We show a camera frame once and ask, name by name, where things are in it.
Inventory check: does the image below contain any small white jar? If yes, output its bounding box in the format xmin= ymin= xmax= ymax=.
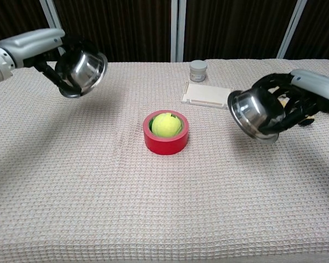
xmin=189 ymin=60 xmax=209 ymax=83

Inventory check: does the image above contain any yellow tennis ball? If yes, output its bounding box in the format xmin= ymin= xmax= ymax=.
xmin=151 ymin=112 xmax=182 ymax=137

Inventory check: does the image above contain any grey metal partition post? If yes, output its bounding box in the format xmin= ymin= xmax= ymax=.
xmin=39 ymin=0 xmax=73 ymax=62
xmin=170 ymin=0 xmax=187 ymax=62
xmin=276 ymin=0 xmax=308 ymax=59

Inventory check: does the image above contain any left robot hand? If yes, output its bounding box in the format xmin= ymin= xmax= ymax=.
xmin=0 ymin=27 xmax=99 ymax=97

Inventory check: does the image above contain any stainless steel bowl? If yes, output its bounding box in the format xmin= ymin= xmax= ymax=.
xmin=55 ymin=50 xmax=109 ymax=99
xmin=227 ymin=90 xmax=286 ymax=144

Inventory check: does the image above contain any beige waffle tablecloth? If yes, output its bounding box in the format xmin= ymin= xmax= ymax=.
xmin=0 ymin=59 xmax=329 ymax=263

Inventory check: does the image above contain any red tape roll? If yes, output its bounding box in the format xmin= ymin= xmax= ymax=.
xmin=143 ymin=110 xmax=189 ymax=156

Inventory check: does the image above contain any white plastic tray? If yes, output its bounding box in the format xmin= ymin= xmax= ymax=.
xmin=180 ymin=81 xmax=234 ymax=110

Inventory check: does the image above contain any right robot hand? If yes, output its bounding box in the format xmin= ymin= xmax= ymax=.
xmin=251 ymin=68 xmax=329 ymax=138

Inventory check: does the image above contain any black white plush toy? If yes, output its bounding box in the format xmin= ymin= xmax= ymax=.
xmin=278 ymin=86 xmax=317 ymax=127

